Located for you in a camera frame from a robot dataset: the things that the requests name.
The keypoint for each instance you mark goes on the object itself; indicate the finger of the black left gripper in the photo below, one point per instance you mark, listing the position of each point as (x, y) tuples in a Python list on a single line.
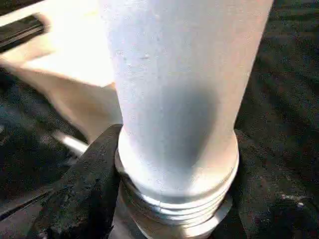
[(22, 33)]

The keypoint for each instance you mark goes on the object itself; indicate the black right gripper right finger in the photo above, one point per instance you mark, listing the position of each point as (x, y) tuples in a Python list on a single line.
[(279, 199)]

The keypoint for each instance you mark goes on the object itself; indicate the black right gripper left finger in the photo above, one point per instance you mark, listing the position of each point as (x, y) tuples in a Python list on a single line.
[(87, 189)]

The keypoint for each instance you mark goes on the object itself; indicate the white plastic table top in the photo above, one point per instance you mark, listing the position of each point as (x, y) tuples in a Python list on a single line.
[(74, 49)]

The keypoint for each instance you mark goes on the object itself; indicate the white plastic table leg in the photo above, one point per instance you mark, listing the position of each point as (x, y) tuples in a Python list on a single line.
[(174, 74)]

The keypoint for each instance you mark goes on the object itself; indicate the black work mat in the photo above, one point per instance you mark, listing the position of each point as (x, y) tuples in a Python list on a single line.
[(286, 74)]

